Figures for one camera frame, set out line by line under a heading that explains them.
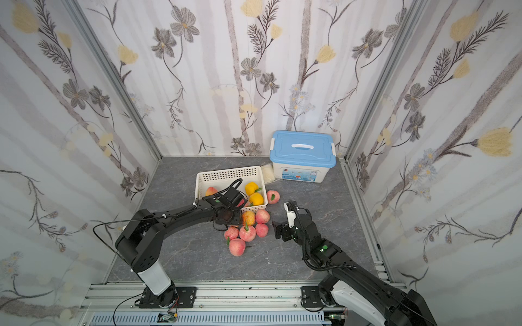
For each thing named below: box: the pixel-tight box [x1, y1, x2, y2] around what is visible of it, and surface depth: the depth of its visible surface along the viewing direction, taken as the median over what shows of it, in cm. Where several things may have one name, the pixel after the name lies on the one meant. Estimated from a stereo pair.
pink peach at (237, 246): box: [228, 238, 247, 257], surface depth 83 cm
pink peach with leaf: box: [239, 221, 257, 243], surface depth 87 cm
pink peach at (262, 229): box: [255, 222, 269, 238], surface depth 88 cm
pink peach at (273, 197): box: [267, 190, 281, 205], surface depth 99 cm
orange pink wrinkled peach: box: [205, 186, 219, 197], surface depth 101 cm
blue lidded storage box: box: [269, 130, 337, 183], surface depth 104 cm
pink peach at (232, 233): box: [224, 226, 239, 240], surface depth 88 cm
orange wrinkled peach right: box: [242, 210, 256, 227], surface depth 91 cm
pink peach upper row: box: [255, 209, 271, 224], surface depth 92 cm
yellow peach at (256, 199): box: [248, 192, 264, 206], surface depth 97 cm
